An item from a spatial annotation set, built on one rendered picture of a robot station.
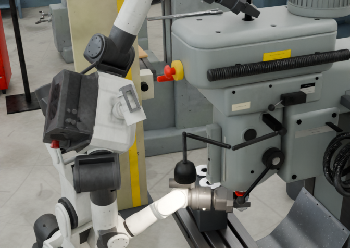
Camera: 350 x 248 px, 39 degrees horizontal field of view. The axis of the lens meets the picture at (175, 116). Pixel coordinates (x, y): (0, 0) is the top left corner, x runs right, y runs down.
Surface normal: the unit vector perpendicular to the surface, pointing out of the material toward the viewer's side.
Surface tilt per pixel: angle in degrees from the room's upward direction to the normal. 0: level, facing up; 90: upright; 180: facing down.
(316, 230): 63
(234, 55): 90
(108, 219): 101
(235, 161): 90
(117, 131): 58
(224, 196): 0
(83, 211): 81
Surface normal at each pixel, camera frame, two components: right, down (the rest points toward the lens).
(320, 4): -0.30, 0.42
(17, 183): -0.03, -0.90
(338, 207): -0.94, 0.17
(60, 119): 0.58, -0.20
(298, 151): 0.33, 0.41
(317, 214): -0.85, -0.26
